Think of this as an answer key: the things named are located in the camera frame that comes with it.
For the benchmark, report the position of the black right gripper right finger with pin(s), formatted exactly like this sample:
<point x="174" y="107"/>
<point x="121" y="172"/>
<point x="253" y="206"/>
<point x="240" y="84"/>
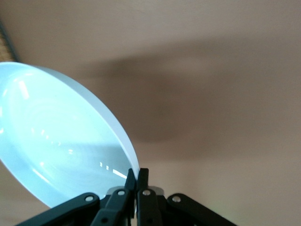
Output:
<point x="150" y="209"/>

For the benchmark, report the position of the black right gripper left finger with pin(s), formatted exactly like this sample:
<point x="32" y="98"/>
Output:
<point x="110" y="207"/>

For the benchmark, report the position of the light blue round plate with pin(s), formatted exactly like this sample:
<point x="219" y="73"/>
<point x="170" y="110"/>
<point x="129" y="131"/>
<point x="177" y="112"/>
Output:
<point x="58" y="131"/>

